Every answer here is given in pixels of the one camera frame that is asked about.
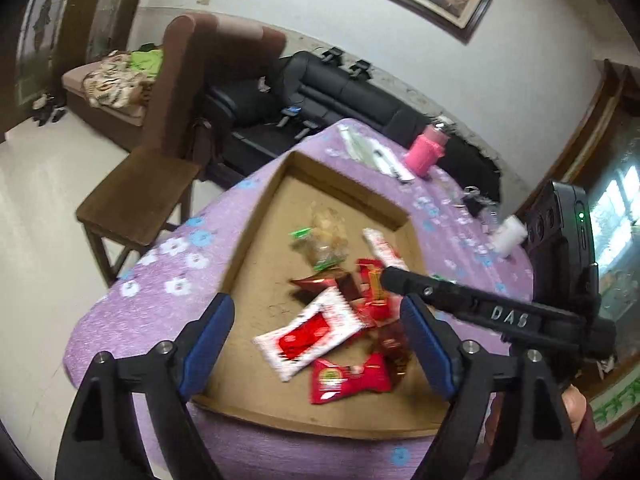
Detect red black-label snack bar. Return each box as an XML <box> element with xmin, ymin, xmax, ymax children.
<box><xmin>357</xmin><ymin>258</ymin><xmax>392</xmax><ymax>324</ymax></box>

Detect white red square packet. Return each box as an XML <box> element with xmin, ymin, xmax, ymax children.
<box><xmin>252</xmin><ymin>286</ymin><xmax>364</xmax><ymax>382</ymax></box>

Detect red round-logo packet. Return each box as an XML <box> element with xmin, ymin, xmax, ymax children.
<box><xmin>310</xmin><ymin>352</ymin><xmax>394</xmax><ymax>405</ymax></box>

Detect green-end clear candy packet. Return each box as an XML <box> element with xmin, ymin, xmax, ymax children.
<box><xmin>290</xmin><ymin>226</ymin><xmax>348</xmax><ymax>272</ymax></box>

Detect clear biscuit packet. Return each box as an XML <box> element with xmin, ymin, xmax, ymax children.
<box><xmin>306</xmin><ymin>203</ymin><xmax>349</xmax><ymax>269</ymax></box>

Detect red white small packet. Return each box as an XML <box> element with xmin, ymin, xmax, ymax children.
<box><xmin>362</xmin><ymin>228</ymin><xmax>409</xmax><ymax>271</ymax></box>

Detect dark red gold-character packet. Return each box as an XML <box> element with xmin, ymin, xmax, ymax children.
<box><xmin>288</xmin><ymin>266</ymin><xmax>362</xmax><ymax>302</ymax></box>

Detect person right forearm sleeve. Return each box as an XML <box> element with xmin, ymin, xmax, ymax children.
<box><xmin>575</xmin><ymin>405</ymin><xmax>613</xmax><ymax>480</ymax></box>

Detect person right hand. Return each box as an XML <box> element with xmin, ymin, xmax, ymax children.
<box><xmin>562</xmin><ymin>385</ymin><xmax>588</xmax><ymax>434</ymax></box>

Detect white plastic jar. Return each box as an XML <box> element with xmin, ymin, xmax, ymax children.
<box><xmin>489</xmin><ymin>214</ymin><xmax>527</xmax><ymax>258</ymax></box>

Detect clear glass cup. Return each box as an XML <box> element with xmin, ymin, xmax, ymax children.
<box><xmin>480</xmin><ymin>205</ymin><xmax>501</xmax><ymax>234</ymax></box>

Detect black small pouch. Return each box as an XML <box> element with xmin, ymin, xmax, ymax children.
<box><xmin>461</xmin><ymin>186</ymin><xmax>486</xmax><ymax>218</ymax></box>

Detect pink sleeved thermos bottle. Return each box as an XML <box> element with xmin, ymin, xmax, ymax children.
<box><xmin>404</xmin><ymin>124</ymin><xmax>449</xmax><ymax>178</ymax></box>

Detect cardboard tray box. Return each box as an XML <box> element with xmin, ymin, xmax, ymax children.
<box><xmin>192</xmin><ymin>152</ymin><xmax>448</xmax><ymax>440</ymax></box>

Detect black pen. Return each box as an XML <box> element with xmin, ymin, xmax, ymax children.
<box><xmin>373</xmin><ymin>148</ymin><xmax>406</xmax><ymax>183</ymax></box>

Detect white notepad paper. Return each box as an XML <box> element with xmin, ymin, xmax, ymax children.
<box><xmin>337</xmin><ymin>125</ymin><xmax>414</xmax><ymax>184</ymax></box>

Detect wooden chair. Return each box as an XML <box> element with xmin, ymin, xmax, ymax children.
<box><xmin>75</xmin><ymin>12</ymin><xmax>222</xmax><ymax>288</ymax></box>

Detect black leather sofa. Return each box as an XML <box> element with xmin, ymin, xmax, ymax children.
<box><xmin>202</xmin><ymin>49</ymin><xmax>502</xmax><ymax>204</ymax></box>

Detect patterned blanket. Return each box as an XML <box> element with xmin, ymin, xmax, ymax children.
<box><xmin>81</xmin><ymin>49</ymin><xmax>164</xmax><ymax>110</ymax></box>

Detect brown armchair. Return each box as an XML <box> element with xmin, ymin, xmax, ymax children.
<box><xmin>61</xmin><ymin>12</ymin><xmax>286</xmax><ymax>167</ymax></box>

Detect wooden glass doors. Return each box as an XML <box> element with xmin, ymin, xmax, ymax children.
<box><xmin>1</xmin><ymin>0</ymin><xmax>139</xmax><ymax>133</ymax></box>

